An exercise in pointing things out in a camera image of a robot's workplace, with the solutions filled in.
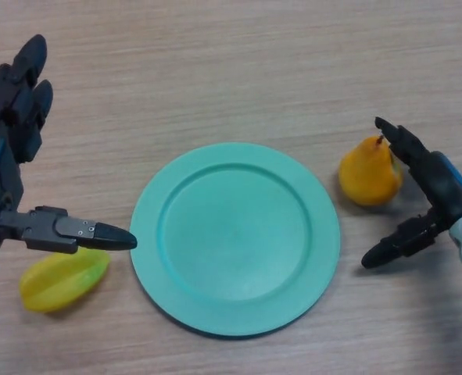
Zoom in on yellow starfruit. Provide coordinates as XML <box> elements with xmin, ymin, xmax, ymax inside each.
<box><xmin>18</xmin><ymin>249</ymin><xmax>112</xmax><ymax>313</ymax></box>

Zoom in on yellow pear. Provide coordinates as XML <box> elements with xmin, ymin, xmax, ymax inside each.
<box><xmin>338</xmin><ymin>134</ymin><xmax>404</xmax><ymax>207</ymax></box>

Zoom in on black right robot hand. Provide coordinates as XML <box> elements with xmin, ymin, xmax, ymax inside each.
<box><xmin>361</xmin><ymin>116</ymin><xmax>462</xmax><ymax>270</ymax></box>

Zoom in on green round plate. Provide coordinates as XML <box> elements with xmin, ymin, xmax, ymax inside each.
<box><xmin>130</xmin><ymin>142</ymin><xmax>341</xmax><ymax>337</ymax></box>

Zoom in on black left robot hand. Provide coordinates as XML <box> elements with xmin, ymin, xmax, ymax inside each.
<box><xmin>0</xmin><ymin>34</ymin><xmax>138</xmax><ymax>259</ymax></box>

